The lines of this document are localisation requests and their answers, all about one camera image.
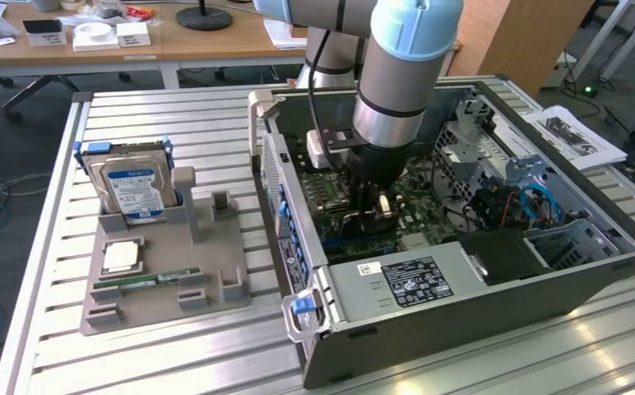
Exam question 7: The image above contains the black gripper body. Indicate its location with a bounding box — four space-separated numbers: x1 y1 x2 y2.
348 142 409 195

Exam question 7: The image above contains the CPU socket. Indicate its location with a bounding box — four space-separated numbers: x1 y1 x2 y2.
322 174 352 206

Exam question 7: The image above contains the green motherboard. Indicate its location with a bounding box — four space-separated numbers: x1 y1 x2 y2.
294 139 461 264

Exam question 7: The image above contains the silver drive cage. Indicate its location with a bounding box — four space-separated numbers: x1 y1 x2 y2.
432 96 521 198

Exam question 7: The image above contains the grey power supply unit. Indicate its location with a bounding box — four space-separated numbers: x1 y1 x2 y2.
316 241 488 326

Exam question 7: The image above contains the open dark PC case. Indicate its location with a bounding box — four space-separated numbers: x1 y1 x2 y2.
245 80 635 390

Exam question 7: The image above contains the printed paper stack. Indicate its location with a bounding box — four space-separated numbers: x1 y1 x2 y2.
522 105 629 170

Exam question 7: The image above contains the white papers pile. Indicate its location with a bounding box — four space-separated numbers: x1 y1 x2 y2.
264 18 310 50

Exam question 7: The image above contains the grey plastic parts rack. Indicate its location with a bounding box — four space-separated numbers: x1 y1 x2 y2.
77 165 253 337

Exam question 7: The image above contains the silver disk bay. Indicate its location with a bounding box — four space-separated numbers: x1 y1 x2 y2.
522 217 620 269

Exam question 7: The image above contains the wooden cabinet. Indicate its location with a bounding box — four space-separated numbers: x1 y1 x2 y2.
448 0 596 95

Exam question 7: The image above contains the hard disk in blue caddy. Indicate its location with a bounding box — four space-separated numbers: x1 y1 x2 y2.
72 139 178 225

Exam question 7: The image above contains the wooden desk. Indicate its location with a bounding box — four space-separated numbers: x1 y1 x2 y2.
0 0 464 90

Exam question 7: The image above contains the green RAM stick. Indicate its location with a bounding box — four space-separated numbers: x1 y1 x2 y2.
92 267 202 290

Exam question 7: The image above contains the silver CPU chip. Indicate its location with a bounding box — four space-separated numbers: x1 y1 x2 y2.
101 241 144 273

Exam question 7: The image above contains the black lamp base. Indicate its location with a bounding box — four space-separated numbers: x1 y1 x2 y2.
176 0 233 32

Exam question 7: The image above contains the small white box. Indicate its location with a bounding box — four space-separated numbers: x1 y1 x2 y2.
114 21 152 49

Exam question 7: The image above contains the white box with tape roll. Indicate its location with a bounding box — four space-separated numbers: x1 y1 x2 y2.
72 22 121 53

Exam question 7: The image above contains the black chair base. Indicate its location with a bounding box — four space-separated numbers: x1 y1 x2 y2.
0 72 132 123

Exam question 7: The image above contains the black and white box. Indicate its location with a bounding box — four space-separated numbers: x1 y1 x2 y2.
21 19 68 47

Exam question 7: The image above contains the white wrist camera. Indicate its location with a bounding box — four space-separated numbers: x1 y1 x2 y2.
304 127 368 170

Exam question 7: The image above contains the black power wire bundle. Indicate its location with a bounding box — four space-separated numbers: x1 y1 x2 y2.
465 188 508 230

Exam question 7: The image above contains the black camera cable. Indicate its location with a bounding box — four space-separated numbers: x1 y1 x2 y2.
306 29 333 133

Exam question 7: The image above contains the blue data wire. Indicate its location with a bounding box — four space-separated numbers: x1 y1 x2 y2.
517 184 565 227

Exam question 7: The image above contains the white table frame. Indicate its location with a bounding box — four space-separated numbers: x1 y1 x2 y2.
569 0 635 79

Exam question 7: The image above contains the white floor cable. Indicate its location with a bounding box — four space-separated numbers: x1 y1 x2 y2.
0 173 50 198

